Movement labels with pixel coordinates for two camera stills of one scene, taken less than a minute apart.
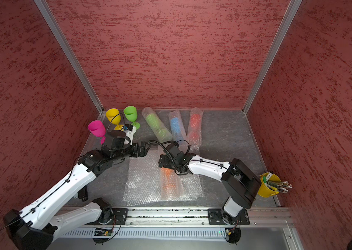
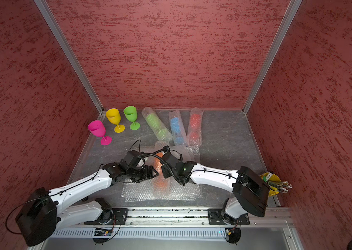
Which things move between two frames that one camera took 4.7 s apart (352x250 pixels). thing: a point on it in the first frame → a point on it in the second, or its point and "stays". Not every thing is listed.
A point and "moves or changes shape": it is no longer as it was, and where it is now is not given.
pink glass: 98,129 stays
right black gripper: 166,163 → 166,173
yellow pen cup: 264,190 stays
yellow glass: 113,115 stays
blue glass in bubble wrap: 177,130 stays
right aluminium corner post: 292,10 stays
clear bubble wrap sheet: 143,185 moves or changes shape
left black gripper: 136,153 → 147,174
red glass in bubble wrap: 195,127 stays
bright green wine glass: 131,112 stays
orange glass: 171,184 moves or changes shape
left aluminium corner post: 72,56 stays
